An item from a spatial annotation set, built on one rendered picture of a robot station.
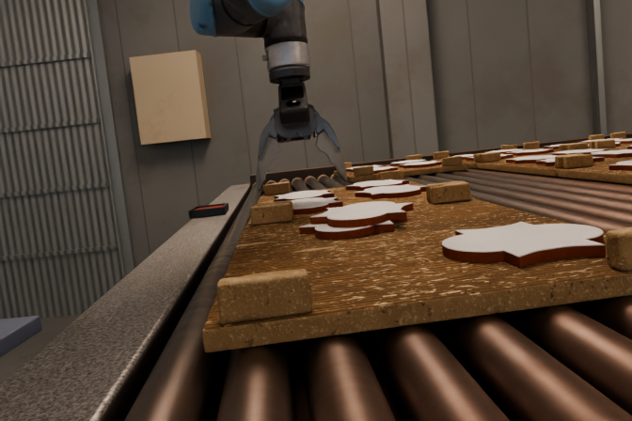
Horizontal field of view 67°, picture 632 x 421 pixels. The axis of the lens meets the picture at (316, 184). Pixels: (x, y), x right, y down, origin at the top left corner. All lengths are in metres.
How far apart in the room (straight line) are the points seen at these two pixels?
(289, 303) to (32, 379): 0.17
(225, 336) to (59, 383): 0.10
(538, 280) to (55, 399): 0.31
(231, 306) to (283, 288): 0.03
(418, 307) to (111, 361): 0.21
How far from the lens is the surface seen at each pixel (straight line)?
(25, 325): 0.68
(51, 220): 3.92
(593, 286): 0.37
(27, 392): 0.36
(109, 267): 3.79
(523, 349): 0.30
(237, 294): 0.31
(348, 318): 0.32
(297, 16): 0.85
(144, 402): 0.29
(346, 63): 3.44
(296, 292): 0.31
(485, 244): 0.43
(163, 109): 3.45
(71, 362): 0.38
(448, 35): 3.57
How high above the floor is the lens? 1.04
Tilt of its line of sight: 5 degrees down
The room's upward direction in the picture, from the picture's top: 6 degrees counter-clockwise
